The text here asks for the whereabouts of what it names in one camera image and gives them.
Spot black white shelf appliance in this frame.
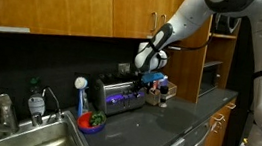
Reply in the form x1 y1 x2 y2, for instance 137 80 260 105
210 12 244 39

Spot grey dishwasher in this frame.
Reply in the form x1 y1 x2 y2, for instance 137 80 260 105
146 113 216 146

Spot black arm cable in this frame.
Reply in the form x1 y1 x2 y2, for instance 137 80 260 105
165 26 215 56

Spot white blue dish brush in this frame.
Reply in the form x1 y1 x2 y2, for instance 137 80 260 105
70 75 90 120

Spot wooden lower cabinets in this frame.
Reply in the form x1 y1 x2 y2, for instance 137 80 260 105
202 94 239 146

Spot wooden cabinets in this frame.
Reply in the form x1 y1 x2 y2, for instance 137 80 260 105
0 0 189 53
202 94 239 146

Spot metal cabinet handle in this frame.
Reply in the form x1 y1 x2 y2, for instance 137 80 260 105
148 11 160 34
157 13 168 35

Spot clear soap bottle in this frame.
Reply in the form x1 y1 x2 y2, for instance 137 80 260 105
24 76 51 127

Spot metal drawer handle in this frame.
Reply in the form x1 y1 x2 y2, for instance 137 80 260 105
211 112 228 125
209 121 225 135
224 101 238 111

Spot wall outlet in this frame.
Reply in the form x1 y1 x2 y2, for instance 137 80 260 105
116 61 132 76

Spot steel sink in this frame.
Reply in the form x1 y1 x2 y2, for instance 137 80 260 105
0 101 102 146

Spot blue white canister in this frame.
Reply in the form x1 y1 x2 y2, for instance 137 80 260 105
161 75 170 89

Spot wooden upper cabinets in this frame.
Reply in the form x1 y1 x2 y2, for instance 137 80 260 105
0 0 189 53

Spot silver toaster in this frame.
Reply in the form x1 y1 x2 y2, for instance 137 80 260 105
91 69 150 121

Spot under cabinet light strip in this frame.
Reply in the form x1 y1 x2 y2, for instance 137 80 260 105
0 24 32 39

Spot white label sticker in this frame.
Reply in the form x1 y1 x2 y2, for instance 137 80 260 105
170 136 186 146

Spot items behind toaster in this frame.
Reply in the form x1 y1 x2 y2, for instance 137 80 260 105
144 78 179 110

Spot red white sugar canister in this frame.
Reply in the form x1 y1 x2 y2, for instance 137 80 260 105
149 81 160 94

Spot red and blue bowl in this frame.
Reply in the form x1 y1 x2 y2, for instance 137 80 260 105
75 109 108 137

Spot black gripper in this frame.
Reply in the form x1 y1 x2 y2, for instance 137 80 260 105
130 76 150 99

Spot black microwave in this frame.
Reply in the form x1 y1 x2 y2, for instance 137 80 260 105
197 62 224 101

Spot green vegetable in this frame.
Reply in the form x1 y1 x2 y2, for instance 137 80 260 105
88 109 108 129

